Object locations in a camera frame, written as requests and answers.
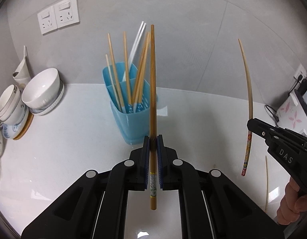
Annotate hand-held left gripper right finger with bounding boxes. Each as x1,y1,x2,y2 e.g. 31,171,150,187
157,135,285,239

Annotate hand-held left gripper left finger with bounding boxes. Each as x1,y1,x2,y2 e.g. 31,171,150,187
21,136,150,239

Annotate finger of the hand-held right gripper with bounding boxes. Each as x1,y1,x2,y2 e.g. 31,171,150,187
247,118,307,153

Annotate pale chopstick with patterned end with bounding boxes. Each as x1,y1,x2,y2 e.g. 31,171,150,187
238,38,254,177

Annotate blue plastic utensil holder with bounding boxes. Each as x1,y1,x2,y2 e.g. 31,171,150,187
102,63,158,145

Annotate brown chopstick with patterned band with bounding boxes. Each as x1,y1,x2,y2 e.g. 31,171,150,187
149,24,159,211

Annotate thin pale chopstick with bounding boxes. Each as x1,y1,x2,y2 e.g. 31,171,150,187
105,54,122,112
265,155,269,214

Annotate wooden chopstick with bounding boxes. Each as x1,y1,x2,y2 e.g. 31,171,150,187
107,32,125,114
136,32,151,105
131,32,149,104
122,31,132,105

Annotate person's right hand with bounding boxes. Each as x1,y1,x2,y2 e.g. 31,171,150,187
276,177,307,226

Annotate white floral rice cooker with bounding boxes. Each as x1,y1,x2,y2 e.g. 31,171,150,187
275,80,307,140

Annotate white ribbed plate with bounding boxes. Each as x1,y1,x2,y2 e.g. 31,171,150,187
28,80,65,116

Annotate wooden coaster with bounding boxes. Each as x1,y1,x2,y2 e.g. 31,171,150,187
12,113,34,141

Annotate white ceramic bowl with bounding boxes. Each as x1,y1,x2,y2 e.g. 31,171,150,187
21,67,61,110

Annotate blue patterned bowl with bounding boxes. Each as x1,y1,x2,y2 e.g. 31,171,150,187
1,110,31,139

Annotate stacked small bowls on saucer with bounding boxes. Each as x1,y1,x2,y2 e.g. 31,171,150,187
0,84,29,125

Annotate white ceramic spoon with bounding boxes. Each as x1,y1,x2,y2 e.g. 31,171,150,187
13,46,32,90

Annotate black power cable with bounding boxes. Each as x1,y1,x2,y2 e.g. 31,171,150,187
264,104,281,124

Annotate white wall socket with plug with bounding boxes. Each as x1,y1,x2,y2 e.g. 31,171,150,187
293,64,307,82

